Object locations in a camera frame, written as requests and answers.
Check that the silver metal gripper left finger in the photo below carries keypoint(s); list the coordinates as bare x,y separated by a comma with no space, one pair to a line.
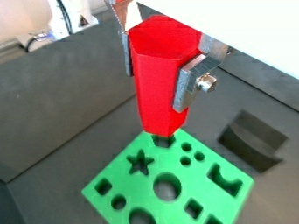
128,17

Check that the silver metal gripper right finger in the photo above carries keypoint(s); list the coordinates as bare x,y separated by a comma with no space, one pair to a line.
195,73

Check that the dark grey foam mat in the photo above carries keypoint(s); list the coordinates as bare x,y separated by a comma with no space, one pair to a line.
68,117

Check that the red hexagonal prism block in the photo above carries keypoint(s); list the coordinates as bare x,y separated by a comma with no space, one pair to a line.
161,44

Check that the green shape sorter board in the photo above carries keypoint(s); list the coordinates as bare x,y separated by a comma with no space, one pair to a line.
177,183

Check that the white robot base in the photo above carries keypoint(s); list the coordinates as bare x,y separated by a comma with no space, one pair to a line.
71,17

